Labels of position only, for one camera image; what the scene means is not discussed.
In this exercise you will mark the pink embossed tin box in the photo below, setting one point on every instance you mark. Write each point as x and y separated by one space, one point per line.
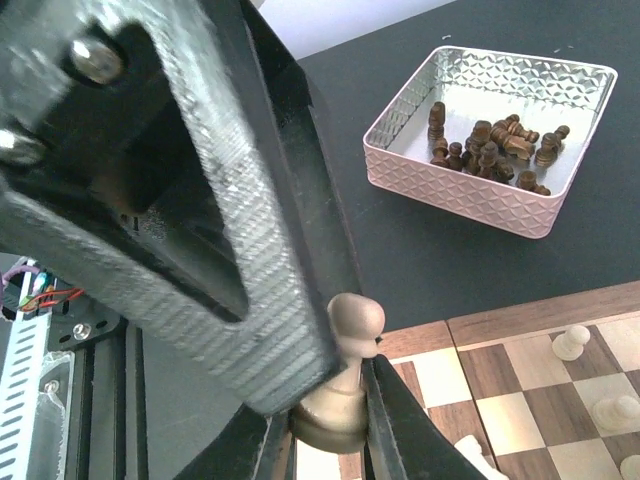
477 84

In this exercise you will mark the light pawn near edge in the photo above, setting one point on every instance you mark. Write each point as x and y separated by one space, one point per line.
616 414

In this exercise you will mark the pile of dark chess pieces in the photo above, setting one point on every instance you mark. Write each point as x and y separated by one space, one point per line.
492 149

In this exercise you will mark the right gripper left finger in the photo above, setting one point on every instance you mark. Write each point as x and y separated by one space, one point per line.
250 447

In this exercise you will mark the light pawn on board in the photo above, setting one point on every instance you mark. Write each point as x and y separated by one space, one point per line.
569 345

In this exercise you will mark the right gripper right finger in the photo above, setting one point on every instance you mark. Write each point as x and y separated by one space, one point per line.
402 442

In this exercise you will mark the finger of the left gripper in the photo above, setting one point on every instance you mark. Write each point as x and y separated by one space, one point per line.
309 253
126 170

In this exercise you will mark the wooden chess board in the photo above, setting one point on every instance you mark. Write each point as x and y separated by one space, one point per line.
494 375

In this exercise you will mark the light chess bishop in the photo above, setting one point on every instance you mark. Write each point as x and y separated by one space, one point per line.
333 417

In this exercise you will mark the light blue slotted cable duct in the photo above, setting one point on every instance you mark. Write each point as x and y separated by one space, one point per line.
19 391

